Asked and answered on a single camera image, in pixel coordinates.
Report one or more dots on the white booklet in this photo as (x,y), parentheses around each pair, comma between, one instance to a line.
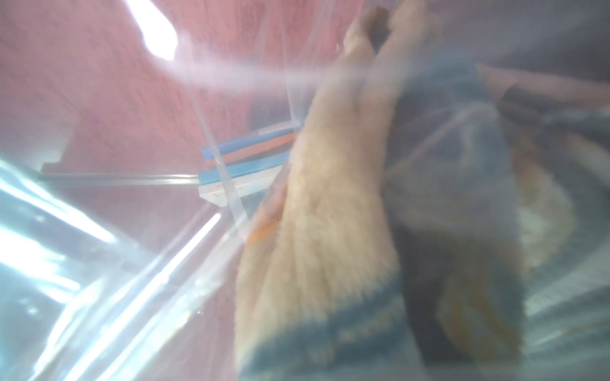
(246,185)

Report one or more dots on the orange folder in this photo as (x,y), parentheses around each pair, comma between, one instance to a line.
(252,146)

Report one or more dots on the beige orange blue patterned blanket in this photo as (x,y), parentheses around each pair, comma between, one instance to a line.
(444,213)

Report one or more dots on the blue folder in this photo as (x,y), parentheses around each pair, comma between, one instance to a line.
(280,127)

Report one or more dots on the clear plastic vacuum bag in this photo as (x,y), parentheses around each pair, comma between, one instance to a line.
(139,283)

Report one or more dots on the teal folder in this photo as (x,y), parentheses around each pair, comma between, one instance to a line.
(244,168)

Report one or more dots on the left corner aluminium profile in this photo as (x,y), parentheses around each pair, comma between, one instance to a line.
(116,180)

